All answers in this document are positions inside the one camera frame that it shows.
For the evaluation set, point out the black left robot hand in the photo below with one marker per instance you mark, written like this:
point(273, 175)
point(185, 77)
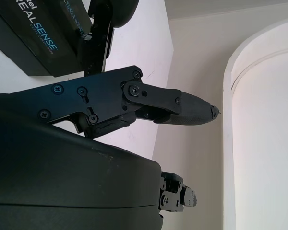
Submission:
point(103, 48)

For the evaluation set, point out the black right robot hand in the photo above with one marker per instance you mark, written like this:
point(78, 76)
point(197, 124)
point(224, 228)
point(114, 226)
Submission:
point(62, 172)

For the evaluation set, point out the black RealSense box lid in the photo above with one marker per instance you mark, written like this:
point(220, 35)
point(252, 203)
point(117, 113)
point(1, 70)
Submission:
point(38, 40)

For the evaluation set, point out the white rounded panel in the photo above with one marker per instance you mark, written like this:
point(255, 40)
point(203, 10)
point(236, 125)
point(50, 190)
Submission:
point(264, 124)

